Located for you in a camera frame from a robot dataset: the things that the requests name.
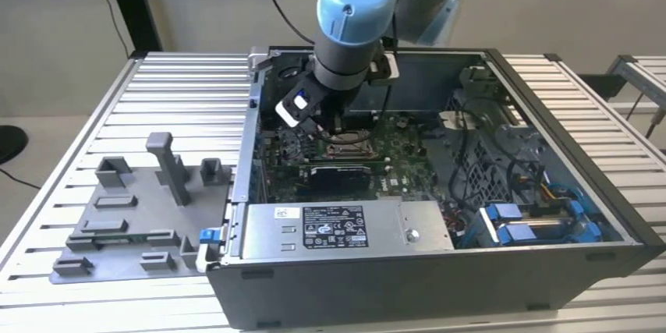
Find silver CPU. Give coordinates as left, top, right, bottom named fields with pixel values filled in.
left=331, top=138, right=367, bottom=154

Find CPU socket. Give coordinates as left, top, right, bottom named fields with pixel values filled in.
left=321, top=127, right=381, bottom=161

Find black graphics card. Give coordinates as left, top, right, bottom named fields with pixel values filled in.
left=301, top=164, right=374, bottom=200

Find green motherboard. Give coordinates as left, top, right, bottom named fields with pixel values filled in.
left=257, top=111, right=450, bottom=204

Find grey power supply unit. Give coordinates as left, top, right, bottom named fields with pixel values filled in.
left=239, top=198, right=457, bottom=262

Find grey metal disk bay cage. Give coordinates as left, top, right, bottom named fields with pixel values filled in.
left=419, top=66, right=553, bottom=210

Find hard disk in blue carrier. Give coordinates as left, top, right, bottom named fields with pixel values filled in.
left=478, top=200, right=589, bottom=221
left=494, top=218, right=606, bottom=247

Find grey parts rack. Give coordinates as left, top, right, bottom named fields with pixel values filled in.
left=48, top=131, right=237, bottom=286

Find black and silver PC case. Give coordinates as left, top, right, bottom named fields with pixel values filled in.
left=204, top=44, right=666, bottom=331

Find green RAM stick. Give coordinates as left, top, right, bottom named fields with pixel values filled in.
left=92, top=232, right=154, bottom=245

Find metal slat side table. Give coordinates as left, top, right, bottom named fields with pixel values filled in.
left=605, top=54, right=666, bottom=115

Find black round stand base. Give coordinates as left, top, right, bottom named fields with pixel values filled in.
left=0, top=125, right=30, bottom=165

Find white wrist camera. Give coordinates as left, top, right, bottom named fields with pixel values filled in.
left=274, top=90, right=323, bottom=128
left=370, top=55, right=401, bottom=84

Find red black wire bundle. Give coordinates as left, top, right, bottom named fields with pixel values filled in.
left=442, top=200, right=473, bottom=237

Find black vertical post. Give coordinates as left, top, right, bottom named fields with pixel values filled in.
left=100, top=0, right=163, bottom=53

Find yellow red power wires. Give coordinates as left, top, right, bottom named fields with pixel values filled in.
left=511, top=159, right=555, bottom=204

